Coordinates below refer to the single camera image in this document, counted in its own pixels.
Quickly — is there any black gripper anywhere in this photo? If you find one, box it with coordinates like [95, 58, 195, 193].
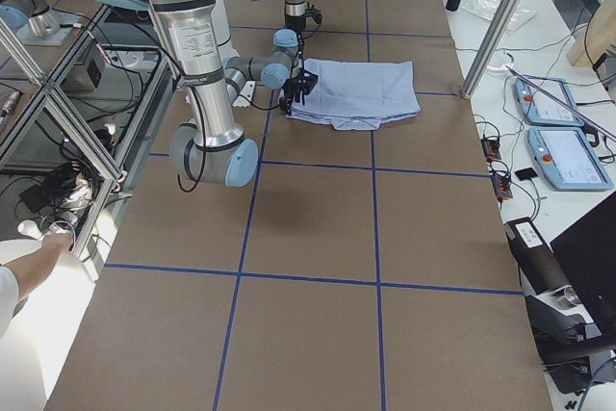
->
[278, 68, 319, 116]
[285, 2, 322, 31]

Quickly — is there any light blue striped shirt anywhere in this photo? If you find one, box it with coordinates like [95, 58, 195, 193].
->
[288, 59, 421, 131]

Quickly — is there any upper blue teach pendant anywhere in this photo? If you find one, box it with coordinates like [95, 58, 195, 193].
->
[514, 76, 584, 128]

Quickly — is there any blue teach pendant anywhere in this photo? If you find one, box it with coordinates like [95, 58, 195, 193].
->
[526, 127, 613, 192]
[514, 76, 584, 128]

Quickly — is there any grabber stick green tip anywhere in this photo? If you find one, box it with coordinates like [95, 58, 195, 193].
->
[486, 62, 615, 141]

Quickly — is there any lower blue teach pendant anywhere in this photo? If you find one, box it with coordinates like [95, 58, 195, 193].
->
[526, 127, 613, 192]

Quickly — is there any standing person white shirt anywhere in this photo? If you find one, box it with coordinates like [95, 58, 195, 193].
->
[1, 231, 73, 335]

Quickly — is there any white plastic chair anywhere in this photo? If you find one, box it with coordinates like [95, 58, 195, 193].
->
[1, 253, 94, 410]

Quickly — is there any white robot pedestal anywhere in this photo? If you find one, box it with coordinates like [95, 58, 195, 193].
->
[211, 0, 259, 109]

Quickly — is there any aluminium frame post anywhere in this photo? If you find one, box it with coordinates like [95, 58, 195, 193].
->
[461, 0, 520, 99]

